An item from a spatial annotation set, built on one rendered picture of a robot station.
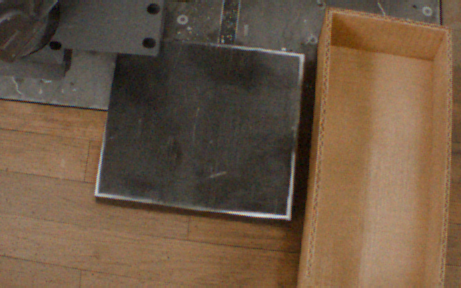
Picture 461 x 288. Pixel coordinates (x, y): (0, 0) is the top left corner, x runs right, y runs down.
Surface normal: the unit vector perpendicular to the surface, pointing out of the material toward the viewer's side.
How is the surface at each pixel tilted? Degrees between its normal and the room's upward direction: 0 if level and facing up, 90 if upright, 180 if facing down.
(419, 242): 0
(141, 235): 0
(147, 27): 31
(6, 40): 90
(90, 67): 0
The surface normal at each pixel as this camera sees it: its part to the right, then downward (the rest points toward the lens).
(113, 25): 0.03, 0.14
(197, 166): 0.06, -0.38
